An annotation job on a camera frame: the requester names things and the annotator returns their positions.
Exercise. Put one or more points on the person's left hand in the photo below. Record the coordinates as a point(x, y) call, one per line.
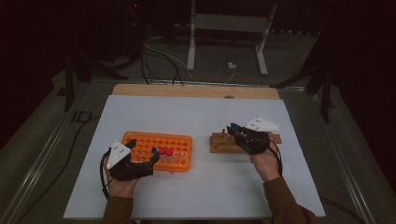
point(121, 188)

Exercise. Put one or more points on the black tripod stand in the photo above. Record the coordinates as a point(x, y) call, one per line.
point(70, 77)
point(325, 87)

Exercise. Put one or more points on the orange plastic tube rack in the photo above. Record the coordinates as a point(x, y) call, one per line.
point(146, 141)

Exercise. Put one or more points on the white metal stand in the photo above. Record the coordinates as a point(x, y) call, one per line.
point(230, 21)

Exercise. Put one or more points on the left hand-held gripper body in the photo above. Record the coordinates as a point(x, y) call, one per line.
point(124, 169)

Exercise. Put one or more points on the dark equipment with red light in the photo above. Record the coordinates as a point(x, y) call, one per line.
point(135, 12)

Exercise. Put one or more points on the white table mat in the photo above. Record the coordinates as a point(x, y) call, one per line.
point(193, 118)

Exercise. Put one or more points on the wooden test tube rack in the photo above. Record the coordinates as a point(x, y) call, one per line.
point(221, 146)

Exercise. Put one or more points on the white plug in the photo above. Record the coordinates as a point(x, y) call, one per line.
point(232, 65)

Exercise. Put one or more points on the red cap test tube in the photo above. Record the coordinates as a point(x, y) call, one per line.
point(169, 151)
point(162, 151)

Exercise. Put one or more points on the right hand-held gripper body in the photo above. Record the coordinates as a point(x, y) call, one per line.
point(253, 141)

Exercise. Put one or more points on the metal floor rail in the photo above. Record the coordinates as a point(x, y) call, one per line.
point(342, 161)
point(40, 161)

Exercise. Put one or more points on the blue cap test tube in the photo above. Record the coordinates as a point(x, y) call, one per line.
point(235, 126)
point(154, 150)

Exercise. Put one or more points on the person's right hand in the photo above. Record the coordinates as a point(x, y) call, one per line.
point(267, 165)

